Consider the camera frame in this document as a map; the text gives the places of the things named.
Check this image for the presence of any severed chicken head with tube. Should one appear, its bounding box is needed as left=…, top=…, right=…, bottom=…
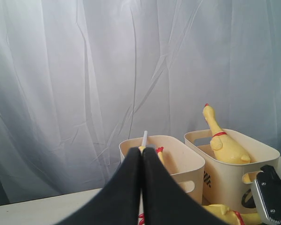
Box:
left=139, top=130, right=148, bottom=153

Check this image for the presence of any cream bin marked X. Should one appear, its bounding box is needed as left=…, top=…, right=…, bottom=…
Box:
left=118, top=135, right=206, bottom=203

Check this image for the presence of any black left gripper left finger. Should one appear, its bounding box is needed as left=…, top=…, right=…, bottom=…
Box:
left=57, top=147, right=141, bottom=225

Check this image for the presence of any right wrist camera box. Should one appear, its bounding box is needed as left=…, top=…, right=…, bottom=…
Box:
left=251, top=165, right=281, bottom=225

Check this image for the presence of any white backdrop curtain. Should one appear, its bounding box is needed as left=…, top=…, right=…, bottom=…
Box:
left=0, top=0, right=281, bottom=203

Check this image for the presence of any cream bin marked O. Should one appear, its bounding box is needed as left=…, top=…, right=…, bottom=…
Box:
left=184, top=129, right=280, bottom=213

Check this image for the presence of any headless yellow rubber chicken body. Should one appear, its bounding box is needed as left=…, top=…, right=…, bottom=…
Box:
left=155, top=146, right=165, bottom=167

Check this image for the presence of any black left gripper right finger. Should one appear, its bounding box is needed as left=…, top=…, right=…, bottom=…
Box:
left=142, top=148, right=225, bottom=225

